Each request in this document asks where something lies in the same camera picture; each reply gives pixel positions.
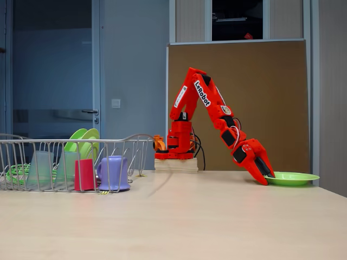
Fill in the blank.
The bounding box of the grey cabinet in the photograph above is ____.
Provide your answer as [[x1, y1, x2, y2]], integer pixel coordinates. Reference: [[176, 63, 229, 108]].
[[169, 0, 312, 44]]

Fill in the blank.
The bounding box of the purple plastic mug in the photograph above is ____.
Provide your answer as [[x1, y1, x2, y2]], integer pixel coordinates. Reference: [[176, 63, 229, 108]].
[[97, 155, 131, 192]]

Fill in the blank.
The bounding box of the black base cable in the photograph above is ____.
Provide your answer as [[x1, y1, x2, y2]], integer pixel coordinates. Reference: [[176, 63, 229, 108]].
[[194, 134, 206, 171]]

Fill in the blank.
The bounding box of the grey glass door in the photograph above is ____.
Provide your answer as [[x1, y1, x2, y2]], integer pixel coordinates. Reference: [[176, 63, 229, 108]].
[[5, 0, 105, 141]]

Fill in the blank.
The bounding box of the green whisk with metal handle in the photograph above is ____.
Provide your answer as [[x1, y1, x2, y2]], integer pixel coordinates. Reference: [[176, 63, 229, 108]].
[[7, 163, 59, 183]]

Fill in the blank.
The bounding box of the wooden base block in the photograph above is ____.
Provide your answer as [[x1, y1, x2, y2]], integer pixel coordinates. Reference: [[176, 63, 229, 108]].
[[154, 158, 198, 172]]

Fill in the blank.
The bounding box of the green plastic plate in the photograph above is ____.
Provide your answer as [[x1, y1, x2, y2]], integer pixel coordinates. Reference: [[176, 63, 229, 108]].
[[264, 171, 320, 187], [78, 128, 100, 160], [64, 128, 88, 152]]

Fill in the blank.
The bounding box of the orange table clamp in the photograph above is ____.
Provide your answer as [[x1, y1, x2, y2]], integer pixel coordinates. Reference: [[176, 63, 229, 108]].
[[152, 134, 166, 151]]

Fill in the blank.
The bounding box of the red plastic cup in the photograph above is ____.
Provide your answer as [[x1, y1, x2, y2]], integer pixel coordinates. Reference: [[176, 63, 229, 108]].
[[74, 158, 97, 192]]

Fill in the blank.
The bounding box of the brown partition board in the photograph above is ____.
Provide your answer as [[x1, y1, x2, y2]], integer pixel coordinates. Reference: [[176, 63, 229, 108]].
[[165, 39, 311, 184]]

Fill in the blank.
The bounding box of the metal wire dish rack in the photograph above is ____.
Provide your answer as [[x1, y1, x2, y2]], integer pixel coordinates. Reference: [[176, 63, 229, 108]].
[[0, 133, 155, 193]]

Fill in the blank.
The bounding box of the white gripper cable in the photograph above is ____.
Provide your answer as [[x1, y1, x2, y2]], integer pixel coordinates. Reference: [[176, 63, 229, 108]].
[[233, 126, 242, 148]]

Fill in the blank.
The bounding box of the grey translucent plastic cup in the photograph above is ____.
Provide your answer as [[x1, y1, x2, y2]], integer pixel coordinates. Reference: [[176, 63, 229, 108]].
[[25, 151, 55, 190], [54, 151, 81, 189]]

